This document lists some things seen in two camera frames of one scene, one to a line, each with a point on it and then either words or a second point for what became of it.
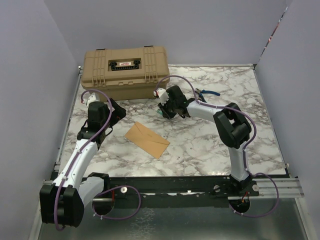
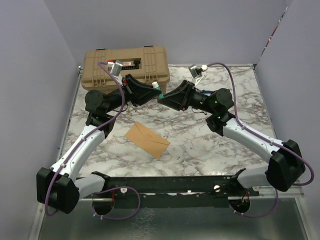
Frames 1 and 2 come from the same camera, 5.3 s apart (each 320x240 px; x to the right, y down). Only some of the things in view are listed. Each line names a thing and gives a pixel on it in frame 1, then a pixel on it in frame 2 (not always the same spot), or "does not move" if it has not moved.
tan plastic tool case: [125, 73] does not move
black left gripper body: [117, 114] -> [116, 98]
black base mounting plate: [174, 191] does not move
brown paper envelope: [147, 140] does not move
